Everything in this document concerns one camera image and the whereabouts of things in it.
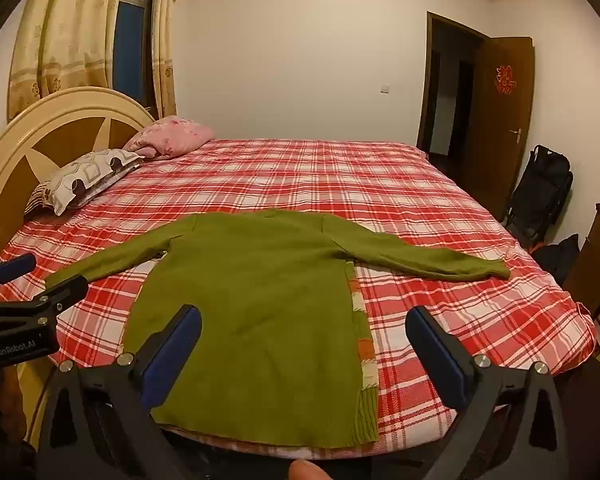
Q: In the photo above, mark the narrow beige curtain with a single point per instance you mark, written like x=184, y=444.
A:
x=164, y=50

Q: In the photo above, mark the grey patterned pillow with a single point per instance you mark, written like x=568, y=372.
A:
x=90, y=175

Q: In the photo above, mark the black bag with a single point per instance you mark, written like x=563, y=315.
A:
x=540, y=185
x=560, y=260

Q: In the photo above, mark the wide beige curtain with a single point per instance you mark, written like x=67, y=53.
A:
x=65, y=35

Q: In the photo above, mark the window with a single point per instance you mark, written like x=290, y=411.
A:
x=130, y=45

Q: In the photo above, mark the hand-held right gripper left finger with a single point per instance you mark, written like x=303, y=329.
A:
x=172, y=360

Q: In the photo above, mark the red paper door decoration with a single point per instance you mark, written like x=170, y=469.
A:
x=504, y=79

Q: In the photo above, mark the brown wooden door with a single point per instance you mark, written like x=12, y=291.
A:
x=495, y=160

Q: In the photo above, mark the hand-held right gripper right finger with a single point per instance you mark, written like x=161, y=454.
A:
x=440, y=355

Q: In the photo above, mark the person's right hand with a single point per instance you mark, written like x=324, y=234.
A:
x=305, y=471

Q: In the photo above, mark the cream wooden headboard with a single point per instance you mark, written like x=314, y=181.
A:
x=10, y=150

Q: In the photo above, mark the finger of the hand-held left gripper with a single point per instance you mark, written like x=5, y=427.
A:
x=65, y=290
x=12, y=266

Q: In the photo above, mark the pink floral pillow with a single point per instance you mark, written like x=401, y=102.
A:
x=172, y=135

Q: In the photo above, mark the red plaid bed sheet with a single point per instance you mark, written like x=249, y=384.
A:
x=330, y=175

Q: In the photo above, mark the dark wooden door frame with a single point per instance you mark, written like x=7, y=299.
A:
x=424, y=85

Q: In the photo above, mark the brown wooden cabinet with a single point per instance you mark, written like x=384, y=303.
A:
x=595, y=260

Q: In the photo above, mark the green knit sweater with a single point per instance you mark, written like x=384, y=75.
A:
x=260, y=310

